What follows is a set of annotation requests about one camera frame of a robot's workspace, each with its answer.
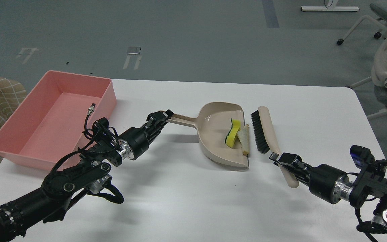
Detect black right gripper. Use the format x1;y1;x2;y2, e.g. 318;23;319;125
270;153;347;205

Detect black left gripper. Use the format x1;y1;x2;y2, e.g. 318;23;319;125
117;109;174;160

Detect beige hand brush black bristles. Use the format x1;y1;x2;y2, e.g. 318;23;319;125
250;106;300;189

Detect beige plastic dustpan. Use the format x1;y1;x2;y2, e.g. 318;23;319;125
168;102;251;170

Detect yellow green sponge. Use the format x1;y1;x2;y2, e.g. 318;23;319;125
225;119;241;148

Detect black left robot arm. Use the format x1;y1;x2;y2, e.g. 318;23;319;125
0;110;174;242

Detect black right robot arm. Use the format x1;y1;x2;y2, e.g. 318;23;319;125
270;145;387;242

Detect pink plastic bin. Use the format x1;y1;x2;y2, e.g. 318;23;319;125
0;71;117;171

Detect silver floor socket plate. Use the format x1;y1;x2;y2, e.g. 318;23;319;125
126;46;141;55

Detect white desk base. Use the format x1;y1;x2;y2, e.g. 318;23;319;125
300;0;360;12

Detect grey office chair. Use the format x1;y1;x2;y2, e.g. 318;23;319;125
337;3;387;46

